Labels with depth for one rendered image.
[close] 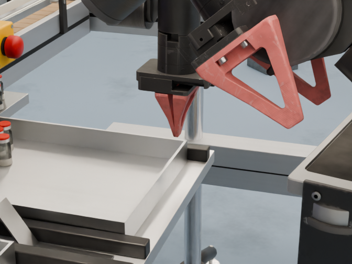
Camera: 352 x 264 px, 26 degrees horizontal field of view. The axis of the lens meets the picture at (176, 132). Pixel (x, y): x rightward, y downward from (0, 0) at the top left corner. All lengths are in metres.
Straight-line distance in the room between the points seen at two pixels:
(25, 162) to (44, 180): 0.07
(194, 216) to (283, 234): 0.63
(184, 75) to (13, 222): 0.29
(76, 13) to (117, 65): 2.56
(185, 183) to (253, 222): 1.69
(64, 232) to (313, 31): 0.50
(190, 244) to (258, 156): 0.36
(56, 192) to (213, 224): 1.72
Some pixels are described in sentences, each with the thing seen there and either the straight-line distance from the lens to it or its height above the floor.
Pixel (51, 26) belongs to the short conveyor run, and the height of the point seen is 0.92.
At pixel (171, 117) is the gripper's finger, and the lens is 1.05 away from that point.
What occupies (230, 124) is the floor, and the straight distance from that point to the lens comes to 3.60.
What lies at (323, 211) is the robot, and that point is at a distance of 0.75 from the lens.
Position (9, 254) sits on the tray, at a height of 0.91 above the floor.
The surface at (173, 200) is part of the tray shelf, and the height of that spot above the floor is 0.88.
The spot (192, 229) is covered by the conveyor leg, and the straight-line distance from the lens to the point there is 2.18.
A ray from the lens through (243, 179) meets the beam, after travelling 2.05.
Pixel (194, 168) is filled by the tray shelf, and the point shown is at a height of 0.88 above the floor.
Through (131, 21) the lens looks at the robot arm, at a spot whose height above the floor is 1.12.
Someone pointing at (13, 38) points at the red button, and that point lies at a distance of 1.34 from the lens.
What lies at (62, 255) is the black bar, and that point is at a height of 0.90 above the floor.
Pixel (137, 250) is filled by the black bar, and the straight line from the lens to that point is 0.92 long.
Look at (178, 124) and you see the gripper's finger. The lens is 1.05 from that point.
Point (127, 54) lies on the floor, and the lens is 4.64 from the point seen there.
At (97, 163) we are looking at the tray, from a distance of 1.16.
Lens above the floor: 1.38
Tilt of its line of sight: 23 degrees down
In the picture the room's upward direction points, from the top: straight up
